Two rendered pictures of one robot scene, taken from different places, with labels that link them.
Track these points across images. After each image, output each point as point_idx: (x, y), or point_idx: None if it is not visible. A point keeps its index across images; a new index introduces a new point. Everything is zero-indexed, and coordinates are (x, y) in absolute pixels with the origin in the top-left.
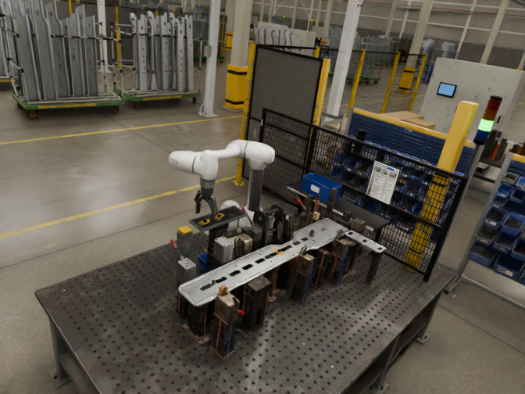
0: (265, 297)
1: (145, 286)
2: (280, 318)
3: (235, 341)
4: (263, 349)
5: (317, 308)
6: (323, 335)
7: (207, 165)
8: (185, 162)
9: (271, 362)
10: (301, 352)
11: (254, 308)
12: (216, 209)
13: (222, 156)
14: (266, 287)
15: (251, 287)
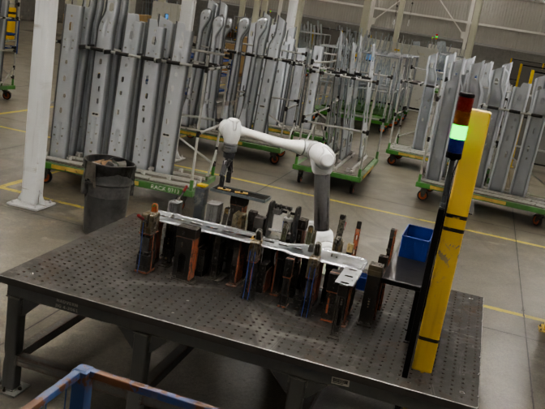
0: (189, 243)
1: None
2: (208, 290)
3: (159, 274)
4: (161, 285)
5: (246, 306)
6: (209, 308)
7: (225, 127)
8: (221, 125)
9: (150, 288)
10: (174, 299)
11: (176, 246)
12: (221, 171)
13: (272, 141)
14: (190, 230)
15: (180, 224)
